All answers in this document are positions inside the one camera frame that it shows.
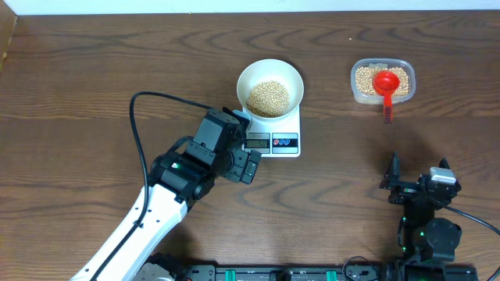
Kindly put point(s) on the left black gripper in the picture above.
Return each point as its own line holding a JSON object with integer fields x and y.
{"x": 235, "y": 172}

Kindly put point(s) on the soybeans in bowl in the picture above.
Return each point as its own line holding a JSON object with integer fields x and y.
{"x": 268, "y": 99}

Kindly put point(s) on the clear plastic container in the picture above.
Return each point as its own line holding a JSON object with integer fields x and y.
{"x": 389, "y": 63}

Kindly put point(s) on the white digital kitchen scale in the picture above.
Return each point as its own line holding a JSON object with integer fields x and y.
{"x": 275, "y": 138}

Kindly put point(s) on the red plastic measuring scoop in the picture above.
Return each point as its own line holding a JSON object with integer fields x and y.
{"x": 385, "y": 83}

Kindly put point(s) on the white round bowl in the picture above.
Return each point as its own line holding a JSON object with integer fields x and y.
{"x": 267, "y": 70}

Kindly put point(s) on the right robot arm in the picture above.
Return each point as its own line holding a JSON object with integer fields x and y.
{"x": 428, "y": 243}

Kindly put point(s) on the soybeans in container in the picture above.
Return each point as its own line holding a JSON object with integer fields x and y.
{"x": 364, "y": 79}

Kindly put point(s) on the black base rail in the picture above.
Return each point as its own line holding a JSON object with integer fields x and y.
{"x": 154, "y": 272}

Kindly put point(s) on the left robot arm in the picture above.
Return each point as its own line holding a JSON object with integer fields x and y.
{"x": 176, "y": 182}

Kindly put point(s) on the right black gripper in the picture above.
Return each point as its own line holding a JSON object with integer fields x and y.
{"x": 391, "y": 180}

